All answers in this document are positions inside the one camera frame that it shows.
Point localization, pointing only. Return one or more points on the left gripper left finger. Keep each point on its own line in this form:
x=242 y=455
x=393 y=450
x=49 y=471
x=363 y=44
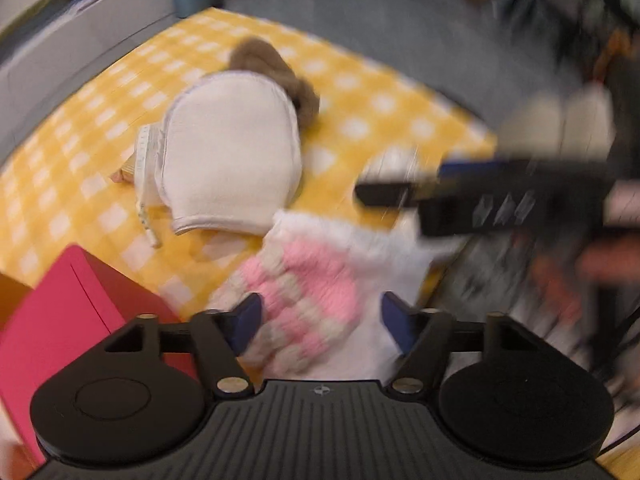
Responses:
x=218 y=339

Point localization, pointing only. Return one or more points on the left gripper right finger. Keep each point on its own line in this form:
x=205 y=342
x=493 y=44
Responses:
x=423 y=338

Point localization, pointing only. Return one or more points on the pink white knitted item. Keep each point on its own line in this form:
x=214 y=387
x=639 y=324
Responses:
x=310 y=303

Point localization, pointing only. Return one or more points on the white terry slipper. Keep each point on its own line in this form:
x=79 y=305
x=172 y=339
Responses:
x=225 y=156

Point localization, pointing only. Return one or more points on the pink storage box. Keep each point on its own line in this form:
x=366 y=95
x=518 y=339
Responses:
x=79 y=302

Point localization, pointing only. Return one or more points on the orange storage box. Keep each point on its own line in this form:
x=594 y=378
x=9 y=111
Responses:
x=12 y=293

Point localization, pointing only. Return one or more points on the brown plush slipper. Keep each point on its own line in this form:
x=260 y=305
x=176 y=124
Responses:
x=258 y=56

